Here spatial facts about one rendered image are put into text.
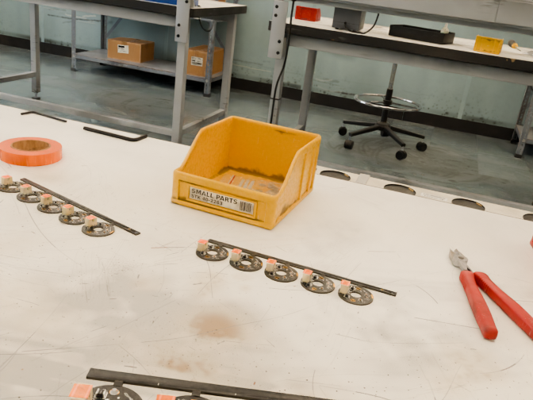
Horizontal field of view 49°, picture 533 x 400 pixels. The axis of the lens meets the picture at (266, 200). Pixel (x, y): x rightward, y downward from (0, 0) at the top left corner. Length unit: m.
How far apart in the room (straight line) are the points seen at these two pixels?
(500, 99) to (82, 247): 4.29
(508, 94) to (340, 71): 1.23
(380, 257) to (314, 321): 0.12
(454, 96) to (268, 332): 4.29
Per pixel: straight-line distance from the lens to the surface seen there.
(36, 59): 4.00
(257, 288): 0.41
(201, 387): 0.22
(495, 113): 4.63
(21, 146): 0.65
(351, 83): 4.66
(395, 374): 0.36
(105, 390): 0.22
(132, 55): 4.87
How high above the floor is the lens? 0.96
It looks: 22 degrees down
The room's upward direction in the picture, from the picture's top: 8 degrees clockwise
